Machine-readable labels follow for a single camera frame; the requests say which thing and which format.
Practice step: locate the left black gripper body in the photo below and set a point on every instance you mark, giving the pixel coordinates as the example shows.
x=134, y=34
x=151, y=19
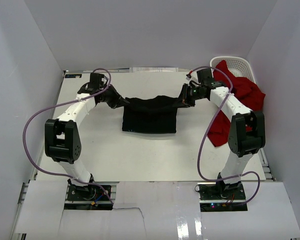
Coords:
x=110, y=97

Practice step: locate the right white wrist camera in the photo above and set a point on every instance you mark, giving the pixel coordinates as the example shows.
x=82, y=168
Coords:
x=190, y=78

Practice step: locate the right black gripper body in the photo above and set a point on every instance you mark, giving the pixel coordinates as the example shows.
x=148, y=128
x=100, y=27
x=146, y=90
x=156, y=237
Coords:
x=190, y=95

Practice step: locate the red t shirt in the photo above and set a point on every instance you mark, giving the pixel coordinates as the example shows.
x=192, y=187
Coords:
x=247, y=92

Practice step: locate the small label sticker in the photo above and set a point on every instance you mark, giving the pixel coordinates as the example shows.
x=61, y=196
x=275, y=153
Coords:
x=72, y=76

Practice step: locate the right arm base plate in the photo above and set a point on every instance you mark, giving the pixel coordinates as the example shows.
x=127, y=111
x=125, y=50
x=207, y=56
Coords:
x=213, y=200

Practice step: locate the black t shirt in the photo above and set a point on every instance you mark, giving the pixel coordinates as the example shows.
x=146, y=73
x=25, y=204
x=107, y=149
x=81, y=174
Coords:
x=150, y=116

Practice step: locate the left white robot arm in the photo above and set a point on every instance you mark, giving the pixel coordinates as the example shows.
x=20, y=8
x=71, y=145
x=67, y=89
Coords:
x=61, y=135

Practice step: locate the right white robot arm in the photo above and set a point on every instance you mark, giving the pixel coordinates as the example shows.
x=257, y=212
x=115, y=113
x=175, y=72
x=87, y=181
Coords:
x=246, y=134

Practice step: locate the white plastic basket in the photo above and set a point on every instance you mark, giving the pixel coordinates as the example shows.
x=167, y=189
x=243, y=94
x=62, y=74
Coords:
x=238, y=66

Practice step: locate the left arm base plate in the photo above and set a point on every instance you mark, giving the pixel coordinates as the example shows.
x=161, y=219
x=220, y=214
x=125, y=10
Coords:
x=88, y=198

